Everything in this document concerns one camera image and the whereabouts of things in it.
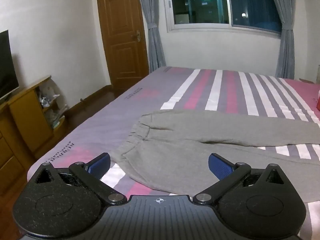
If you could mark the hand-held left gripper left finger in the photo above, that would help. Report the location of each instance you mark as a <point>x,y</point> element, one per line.
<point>100,163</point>

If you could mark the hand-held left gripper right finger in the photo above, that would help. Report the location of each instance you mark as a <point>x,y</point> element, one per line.
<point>220,166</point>

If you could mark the grey pants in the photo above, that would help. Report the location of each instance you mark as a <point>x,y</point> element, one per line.
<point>180,155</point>

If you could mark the bed with striped sheet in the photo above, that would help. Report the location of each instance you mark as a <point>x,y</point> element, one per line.
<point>112,110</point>

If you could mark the clutter on cabinet shelves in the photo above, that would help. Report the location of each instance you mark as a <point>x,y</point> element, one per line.
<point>51,105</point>

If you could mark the wooden cabinet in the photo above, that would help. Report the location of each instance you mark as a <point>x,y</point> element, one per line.
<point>27,120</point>

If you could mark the red printed cushion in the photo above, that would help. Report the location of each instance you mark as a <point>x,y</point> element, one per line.
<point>318,102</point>

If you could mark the wooden door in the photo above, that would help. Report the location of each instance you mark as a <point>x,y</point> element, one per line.
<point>122,35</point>

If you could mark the black television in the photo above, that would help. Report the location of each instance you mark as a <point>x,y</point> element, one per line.
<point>6,65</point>

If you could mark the grey curtain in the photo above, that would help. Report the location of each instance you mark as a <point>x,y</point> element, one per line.
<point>153,30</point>
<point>286,30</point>

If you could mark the window with white frame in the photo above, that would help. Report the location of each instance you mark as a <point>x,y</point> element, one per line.
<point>220,5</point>

